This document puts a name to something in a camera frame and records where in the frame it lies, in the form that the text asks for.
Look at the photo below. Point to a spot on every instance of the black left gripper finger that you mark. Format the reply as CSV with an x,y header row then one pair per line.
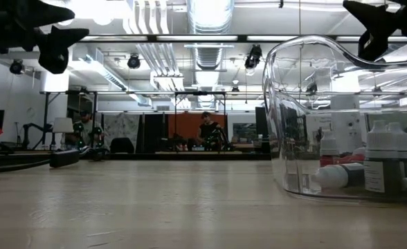
x,y
58,48
47,12

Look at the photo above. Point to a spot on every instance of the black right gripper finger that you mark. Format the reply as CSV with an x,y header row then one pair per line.
x,y
371,14
373,45

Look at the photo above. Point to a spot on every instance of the white cap bottom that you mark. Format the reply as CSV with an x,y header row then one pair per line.
x,y
338,175

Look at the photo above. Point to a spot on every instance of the black background robot arm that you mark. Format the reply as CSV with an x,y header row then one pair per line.
x,y
34,128

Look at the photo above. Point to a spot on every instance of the round black ceiling fixture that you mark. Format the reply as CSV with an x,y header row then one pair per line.
x,y
16,66
133,61

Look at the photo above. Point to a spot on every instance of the white shade table lamp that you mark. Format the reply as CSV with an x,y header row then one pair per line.
x,y
62,125

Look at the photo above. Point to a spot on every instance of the person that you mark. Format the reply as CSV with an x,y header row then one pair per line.
x,y
208,133
86,129

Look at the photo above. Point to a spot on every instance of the black office chair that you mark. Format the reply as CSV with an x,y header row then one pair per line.
x,y
121,145

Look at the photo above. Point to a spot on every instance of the clear plastic container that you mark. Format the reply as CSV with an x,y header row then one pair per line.
x,y
293,138

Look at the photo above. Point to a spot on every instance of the orange partition panel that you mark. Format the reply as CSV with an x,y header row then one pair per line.
x,y
186,124

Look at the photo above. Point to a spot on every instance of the black rig crossbar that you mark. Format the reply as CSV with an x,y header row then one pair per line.
x,y
207,38

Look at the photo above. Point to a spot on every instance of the small gray screen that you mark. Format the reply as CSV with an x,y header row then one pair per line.
x,y
244,130

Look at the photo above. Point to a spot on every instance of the black background rig frame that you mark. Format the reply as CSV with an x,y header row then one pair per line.
x,y
200,93
68,92

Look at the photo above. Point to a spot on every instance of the black hanging camera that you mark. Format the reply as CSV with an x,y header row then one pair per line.
x,y
253,57

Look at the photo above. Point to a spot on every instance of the silver air duct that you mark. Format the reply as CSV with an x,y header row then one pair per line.
x,y
210,17

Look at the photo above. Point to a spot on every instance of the black table frame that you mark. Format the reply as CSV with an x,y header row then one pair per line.
x,y
189,156

